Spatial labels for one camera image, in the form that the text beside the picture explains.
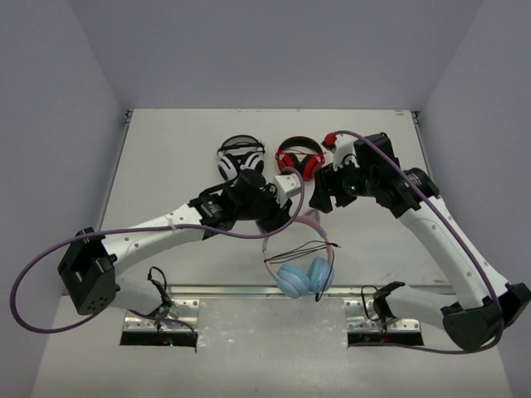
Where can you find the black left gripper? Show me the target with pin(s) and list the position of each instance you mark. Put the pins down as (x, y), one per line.
(274, 213)

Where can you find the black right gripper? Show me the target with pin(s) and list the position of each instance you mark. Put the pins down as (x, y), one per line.
(321, 197)

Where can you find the pink blue cat-ear headphones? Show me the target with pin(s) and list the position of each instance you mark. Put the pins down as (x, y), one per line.
(307, 269)

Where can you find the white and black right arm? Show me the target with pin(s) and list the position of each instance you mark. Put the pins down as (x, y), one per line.
(483, 302)

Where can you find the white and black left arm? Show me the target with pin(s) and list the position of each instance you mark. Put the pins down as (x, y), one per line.
(94, 265)

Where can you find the white and black headphones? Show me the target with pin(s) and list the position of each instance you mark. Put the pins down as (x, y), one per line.
(240, 152)

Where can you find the red and black headphones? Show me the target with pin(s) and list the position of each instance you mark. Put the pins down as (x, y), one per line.
(301, 153)

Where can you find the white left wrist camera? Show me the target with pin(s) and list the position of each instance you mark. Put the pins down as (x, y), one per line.
(287, 186)

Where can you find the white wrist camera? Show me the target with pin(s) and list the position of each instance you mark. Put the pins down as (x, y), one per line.
(287, 186)
(341, 145)

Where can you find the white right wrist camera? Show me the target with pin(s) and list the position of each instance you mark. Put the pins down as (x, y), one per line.
(341, 145)

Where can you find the right metal base bracket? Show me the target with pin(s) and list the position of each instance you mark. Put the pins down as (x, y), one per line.
(361, 318)

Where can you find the metal base bracket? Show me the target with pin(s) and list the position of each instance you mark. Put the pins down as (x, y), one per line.
(187, 314)
(361, 318)

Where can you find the left metal base bracket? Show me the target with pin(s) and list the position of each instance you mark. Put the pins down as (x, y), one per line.
(187, 314)

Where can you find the metal table edge rail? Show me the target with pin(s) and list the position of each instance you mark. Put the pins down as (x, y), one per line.
(240, 290)

